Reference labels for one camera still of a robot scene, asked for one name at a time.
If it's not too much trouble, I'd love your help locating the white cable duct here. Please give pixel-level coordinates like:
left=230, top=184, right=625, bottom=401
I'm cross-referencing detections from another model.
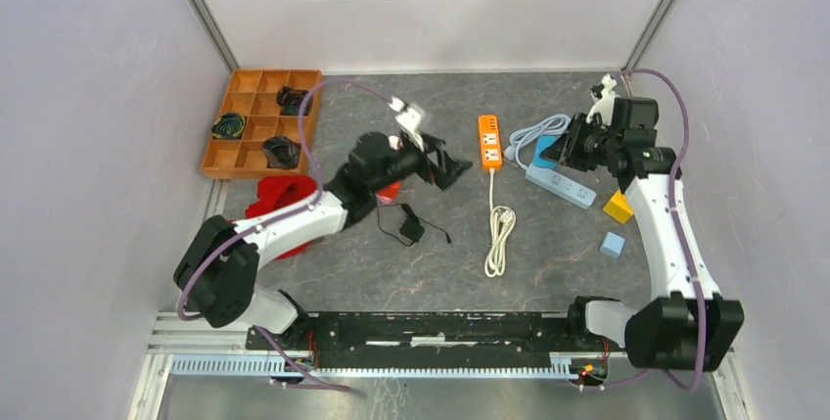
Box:
left=169, top=354, right=577, bottom=381

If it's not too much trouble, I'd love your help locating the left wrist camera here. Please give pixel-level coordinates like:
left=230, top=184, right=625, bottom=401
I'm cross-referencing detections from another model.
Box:
left=389, top=96, right=426, bottom=151

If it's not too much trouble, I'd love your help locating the black coiled item bottom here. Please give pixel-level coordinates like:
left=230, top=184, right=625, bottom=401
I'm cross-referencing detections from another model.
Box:
left=262, top=135, right=301, bottom=170

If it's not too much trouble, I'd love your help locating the orange power strip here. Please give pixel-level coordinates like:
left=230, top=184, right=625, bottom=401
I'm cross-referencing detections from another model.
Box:
left=478, top=115, right=503, bottom=172

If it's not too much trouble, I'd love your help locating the blue plug adapter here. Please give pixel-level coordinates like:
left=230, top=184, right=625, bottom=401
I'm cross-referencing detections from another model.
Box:
left=530, top=135, right=558, bottom=169

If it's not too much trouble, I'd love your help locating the yellow cube socket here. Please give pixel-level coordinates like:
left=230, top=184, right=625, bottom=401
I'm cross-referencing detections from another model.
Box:
left=603, top=190, right=634, bottom=224

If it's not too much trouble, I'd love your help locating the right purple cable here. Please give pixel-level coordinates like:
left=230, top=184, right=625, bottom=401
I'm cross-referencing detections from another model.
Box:
left=576, top=69, right=708, bottom=394

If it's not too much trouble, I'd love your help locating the black green coiled item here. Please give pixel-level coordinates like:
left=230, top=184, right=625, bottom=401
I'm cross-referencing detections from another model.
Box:
left=210, top=112, right=247, bottom=140

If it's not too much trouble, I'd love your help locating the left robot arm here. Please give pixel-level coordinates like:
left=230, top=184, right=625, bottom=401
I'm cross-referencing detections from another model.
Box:
left=173, top=132, right=473, bottom=350

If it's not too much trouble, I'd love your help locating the red cube socket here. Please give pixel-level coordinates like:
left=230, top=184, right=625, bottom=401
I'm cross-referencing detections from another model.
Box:
left=376, top=181, right=401, bottom=205

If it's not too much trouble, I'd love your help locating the wooden compartment tray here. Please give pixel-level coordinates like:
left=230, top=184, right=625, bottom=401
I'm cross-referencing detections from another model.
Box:
left=201, top=70, right=323, bottom=180

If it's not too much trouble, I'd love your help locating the black coiled item top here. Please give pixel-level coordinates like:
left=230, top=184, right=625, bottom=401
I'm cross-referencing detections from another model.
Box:
left=275, top=85, right=308, bottom=117

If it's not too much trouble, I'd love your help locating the light blue power strip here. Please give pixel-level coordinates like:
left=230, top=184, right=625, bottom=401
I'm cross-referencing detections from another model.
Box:
left=525, top=159, right=596, bottom=210

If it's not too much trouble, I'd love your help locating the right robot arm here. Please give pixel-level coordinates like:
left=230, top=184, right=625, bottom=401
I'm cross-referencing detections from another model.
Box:
left=541, top=97, right=745, bottom=372

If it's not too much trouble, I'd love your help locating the black charger with cable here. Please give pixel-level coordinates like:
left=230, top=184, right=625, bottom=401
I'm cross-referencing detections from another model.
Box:
left=376, top=203, right=453, bottom=247

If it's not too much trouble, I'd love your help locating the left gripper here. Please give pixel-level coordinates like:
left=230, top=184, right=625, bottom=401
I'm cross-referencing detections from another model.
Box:
left=370, top=132, right=473, bottom=195

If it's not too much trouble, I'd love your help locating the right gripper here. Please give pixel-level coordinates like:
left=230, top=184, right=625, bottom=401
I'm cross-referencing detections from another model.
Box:
left=540, top=113, right=621, bottom=173

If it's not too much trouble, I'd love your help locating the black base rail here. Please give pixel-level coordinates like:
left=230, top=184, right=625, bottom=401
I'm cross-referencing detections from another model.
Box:
left=246, top=311, right=622, bottom=368

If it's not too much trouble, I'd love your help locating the small light blue cube socket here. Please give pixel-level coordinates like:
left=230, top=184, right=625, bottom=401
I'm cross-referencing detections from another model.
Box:
left=599, top=232, right=626, bottom=258

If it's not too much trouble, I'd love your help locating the white power cord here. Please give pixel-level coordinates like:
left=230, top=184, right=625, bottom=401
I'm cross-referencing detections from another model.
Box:
left=484, top=170, right=518, bottom=279

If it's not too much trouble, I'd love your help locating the red cloth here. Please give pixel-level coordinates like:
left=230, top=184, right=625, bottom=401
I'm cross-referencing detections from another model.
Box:
left=245, top=175, right=317, bottom=219

